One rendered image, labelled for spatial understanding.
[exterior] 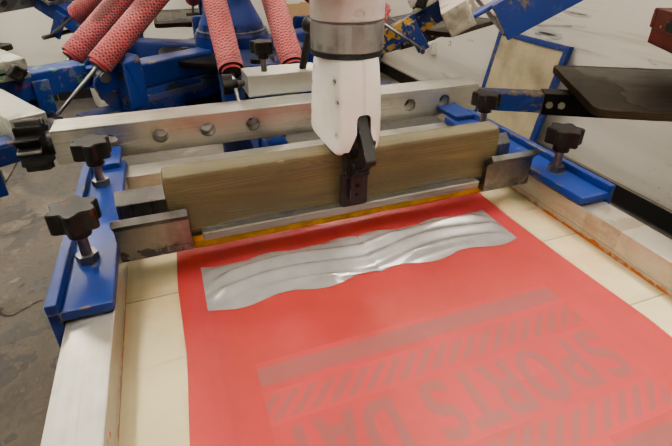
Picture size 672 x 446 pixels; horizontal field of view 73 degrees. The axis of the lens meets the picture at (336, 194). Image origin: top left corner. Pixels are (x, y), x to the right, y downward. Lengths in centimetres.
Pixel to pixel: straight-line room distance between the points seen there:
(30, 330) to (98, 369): 170
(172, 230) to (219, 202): 6
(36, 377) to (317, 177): 152
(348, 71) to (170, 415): 33
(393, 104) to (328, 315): 45
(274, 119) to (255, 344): 40
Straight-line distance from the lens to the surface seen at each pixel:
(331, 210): 53
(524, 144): 72
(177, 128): 71
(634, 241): 58
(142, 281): 52
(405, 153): 55
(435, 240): 55
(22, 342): 206
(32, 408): 182
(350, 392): 39
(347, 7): 45
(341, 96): 45
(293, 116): 73
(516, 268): 54
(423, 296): 47
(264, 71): 78
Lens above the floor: 127
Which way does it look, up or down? 29 degrees down
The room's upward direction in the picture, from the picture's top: straight up
